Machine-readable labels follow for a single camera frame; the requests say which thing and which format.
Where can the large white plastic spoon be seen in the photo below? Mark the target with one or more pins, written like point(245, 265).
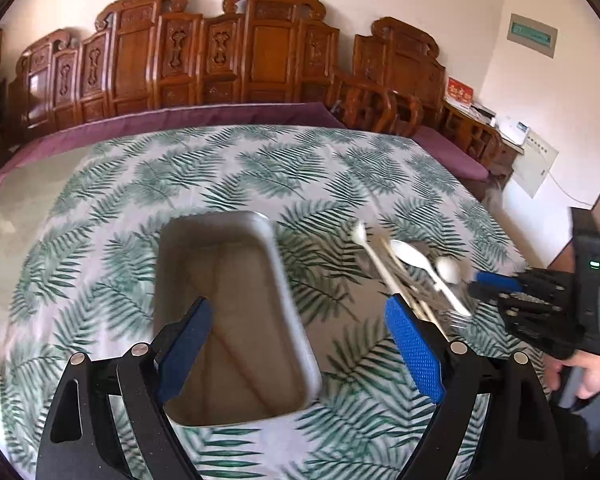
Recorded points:
point(405, 252)

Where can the wooden side table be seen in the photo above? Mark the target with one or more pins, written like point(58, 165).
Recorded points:
point(475, 132)

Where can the wide carved wooden sofa back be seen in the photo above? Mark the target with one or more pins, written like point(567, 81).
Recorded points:
point(180, 60)

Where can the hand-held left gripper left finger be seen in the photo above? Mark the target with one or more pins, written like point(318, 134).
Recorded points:
point(182, 355)

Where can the white tabletop device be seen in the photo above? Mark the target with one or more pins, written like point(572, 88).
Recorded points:
point(512, 129)

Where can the long purple seat cushion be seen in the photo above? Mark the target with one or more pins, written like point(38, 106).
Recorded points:
point(180, 115)

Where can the green wall panel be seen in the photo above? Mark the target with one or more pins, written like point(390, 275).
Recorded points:
point(532, 35)

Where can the white wall cabinet panel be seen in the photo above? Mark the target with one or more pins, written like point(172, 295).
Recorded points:
point(537, 162)

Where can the curved wooden armchair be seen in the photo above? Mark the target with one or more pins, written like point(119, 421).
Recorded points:
point(375, 105)

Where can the short purple seat cushion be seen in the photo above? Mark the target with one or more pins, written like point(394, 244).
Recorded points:
point(450, 152)

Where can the red card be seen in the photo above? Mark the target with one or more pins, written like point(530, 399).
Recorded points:
point(460, 91)

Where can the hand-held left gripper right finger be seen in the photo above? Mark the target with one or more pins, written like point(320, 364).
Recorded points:
point(412, 345)

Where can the person's right hand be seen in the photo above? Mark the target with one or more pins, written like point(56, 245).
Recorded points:
point(597, 372)

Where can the narrow carved wooden chair back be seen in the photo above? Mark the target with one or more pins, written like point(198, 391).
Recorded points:
point(405, 60)

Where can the small white plastic spoon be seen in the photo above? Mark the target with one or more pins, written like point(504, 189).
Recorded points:
point(360, 234)

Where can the metal fork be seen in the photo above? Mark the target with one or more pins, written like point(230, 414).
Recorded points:
point(457, 319)

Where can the large metal spoon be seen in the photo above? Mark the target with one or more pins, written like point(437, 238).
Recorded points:
point(422, 249)

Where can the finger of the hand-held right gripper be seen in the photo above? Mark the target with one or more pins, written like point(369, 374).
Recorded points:
point(485, 291)
point(495, 280)

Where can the green leaf print tablecloth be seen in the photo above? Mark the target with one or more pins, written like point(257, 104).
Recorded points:
point(305, 170)

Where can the rectangular metal tray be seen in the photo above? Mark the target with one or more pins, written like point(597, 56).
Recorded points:
point(240, 285)

